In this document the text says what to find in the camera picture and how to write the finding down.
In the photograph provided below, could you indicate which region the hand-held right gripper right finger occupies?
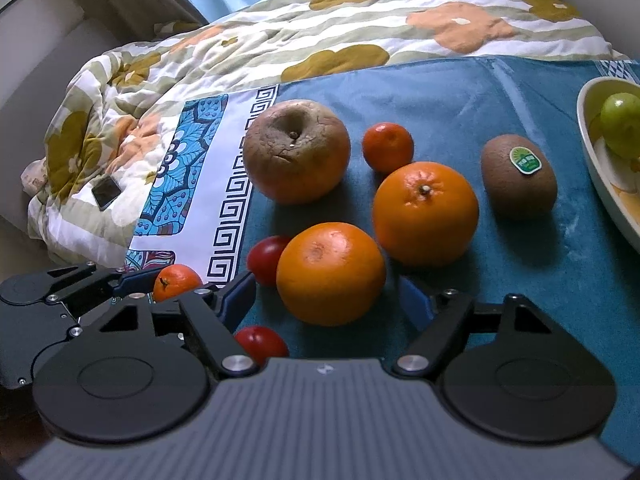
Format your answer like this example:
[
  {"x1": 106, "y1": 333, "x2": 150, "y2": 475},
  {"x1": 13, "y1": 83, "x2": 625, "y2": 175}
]
[{"x1": 390, "y1": 275, "x2": 556, "y2": 379}]

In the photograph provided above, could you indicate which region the kiwi with green sticker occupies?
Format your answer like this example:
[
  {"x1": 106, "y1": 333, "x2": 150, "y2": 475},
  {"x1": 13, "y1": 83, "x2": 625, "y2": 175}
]
[{"x1": 481, "y1": 135, "x2": 558, "y2": 220}]

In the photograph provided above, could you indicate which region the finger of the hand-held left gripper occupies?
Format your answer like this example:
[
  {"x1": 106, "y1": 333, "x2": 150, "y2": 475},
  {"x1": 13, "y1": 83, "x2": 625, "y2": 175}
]
[
  {"x1": 152, "y1": 305, "x2": 191, "y2": 348},
  {"x1": 45, "y1": 261, "x2": 153, "y2": 306}
]

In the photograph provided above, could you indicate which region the brown wrinkled apple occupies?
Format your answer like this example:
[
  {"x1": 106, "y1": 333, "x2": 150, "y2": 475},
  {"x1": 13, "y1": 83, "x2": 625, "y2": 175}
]
[{"x1": 242, "y1": 100, "x2": 352, "y2": 206}]

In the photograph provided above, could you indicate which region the green round fruit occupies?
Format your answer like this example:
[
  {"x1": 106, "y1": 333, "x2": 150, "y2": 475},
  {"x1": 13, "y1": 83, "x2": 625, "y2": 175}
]
[{"x1": 600, "y1": 92, "x2": 640, "y2": 161}]

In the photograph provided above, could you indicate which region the cream bowl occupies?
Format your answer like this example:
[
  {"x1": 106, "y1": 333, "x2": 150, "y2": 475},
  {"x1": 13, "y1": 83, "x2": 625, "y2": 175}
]
[{"x1": 576, "y1": 77, "x2": 640, "y2": 253}]

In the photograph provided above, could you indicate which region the black phone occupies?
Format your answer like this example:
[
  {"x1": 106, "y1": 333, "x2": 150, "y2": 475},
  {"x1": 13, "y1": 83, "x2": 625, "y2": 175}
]
[{"x1": 91, "y1": 175, "x2": 123, "y2": 211}]

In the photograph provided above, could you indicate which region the floral quilt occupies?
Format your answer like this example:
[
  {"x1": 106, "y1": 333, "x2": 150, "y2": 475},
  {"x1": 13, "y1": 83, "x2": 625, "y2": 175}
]
[{"x1": 20, "y1": 0, "x2": 631, "y2": 268}]

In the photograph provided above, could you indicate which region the small mandarin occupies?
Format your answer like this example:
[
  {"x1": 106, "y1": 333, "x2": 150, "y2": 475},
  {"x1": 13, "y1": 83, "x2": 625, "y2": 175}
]
[
  {"x1": 361, "y1": 122, "x2": 416, "y2": 175},
  {"x1": 152, "y1": 263, "x2": 205, "y2": 303}
]

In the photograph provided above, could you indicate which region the blue printed cloth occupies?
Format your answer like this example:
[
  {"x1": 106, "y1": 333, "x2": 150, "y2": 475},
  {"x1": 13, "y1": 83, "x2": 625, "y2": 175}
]
[{"x1": 122, "y1": 55, "x2": 640, "y2": 466}]

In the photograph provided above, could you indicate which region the large orange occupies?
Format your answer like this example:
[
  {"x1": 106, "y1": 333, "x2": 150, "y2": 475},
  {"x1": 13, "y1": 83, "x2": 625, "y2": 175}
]
[
  {"x1": 372, "y1": 161, "x2": 480, "y2": 267},
  {"x1": 276, "y1": 222, "x2": 387, "y2": 327}
]

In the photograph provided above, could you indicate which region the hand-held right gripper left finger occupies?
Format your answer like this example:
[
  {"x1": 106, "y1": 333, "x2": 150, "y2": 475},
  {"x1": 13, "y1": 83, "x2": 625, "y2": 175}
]
[{"x1": 75, "y1": 270, "x2": 258, "y2": 379}]

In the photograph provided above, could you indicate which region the red cherry tomato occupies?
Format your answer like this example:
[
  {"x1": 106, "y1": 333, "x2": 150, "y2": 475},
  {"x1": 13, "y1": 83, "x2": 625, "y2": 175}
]
[
  {"x1": 234, "y1": 326, "x2": 291, "y2": 368},
  {"x1": 246, "y1": 235, "x2": 293, "y2": 288}
]

